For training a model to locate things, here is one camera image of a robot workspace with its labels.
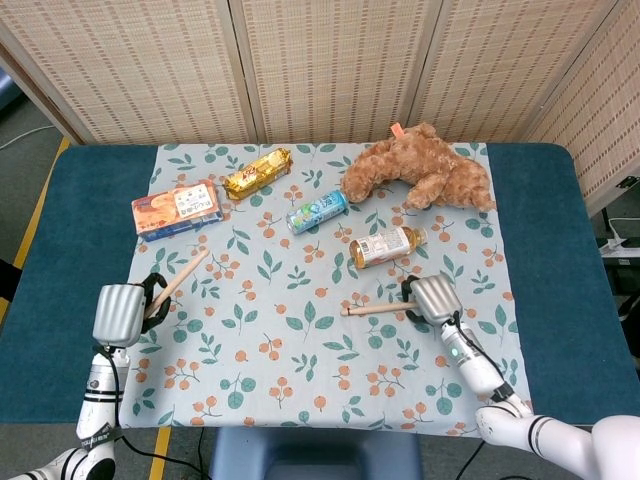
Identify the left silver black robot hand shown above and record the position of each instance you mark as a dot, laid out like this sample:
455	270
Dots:
117	315

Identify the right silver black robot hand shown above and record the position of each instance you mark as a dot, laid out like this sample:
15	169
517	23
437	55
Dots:
437	297

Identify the wooden stick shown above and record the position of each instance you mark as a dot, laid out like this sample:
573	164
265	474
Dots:
187	270
380	308

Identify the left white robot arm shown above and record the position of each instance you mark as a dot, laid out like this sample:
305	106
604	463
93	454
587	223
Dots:
97	400

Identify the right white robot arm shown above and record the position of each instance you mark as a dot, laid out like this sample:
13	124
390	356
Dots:
475	365

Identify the amber tea plastic bottle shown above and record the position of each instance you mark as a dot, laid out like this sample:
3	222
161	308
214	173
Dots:
385	246

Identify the orange blue biscuit box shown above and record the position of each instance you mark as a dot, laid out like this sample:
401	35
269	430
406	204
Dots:
175	210

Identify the brown plush toy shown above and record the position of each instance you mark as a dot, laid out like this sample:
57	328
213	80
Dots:
425	165

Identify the floral leaf print tablecloth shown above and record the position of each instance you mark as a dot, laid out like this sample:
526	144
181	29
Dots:
310	360

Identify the light blue drink can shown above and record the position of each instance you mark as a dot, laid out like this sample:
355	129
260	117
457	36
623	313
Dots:
317	211

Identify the white power strip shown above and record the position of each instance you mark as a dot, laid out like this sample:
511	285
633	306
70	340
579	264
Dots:
617	245

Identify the gold foil cookie packet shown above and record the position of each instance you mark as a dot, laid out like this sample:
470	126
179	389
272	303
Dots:
257	172

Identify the blue grey chair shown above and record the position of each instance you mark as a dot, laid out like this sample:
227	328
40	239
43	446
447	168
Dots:
315	457

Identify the woven bamboo folding screen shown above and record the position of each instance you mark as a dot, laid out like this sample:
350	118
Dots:
150	75

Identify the blue padded furniture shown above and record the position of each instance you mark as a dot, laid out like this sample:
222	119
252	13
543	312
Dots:
7	92

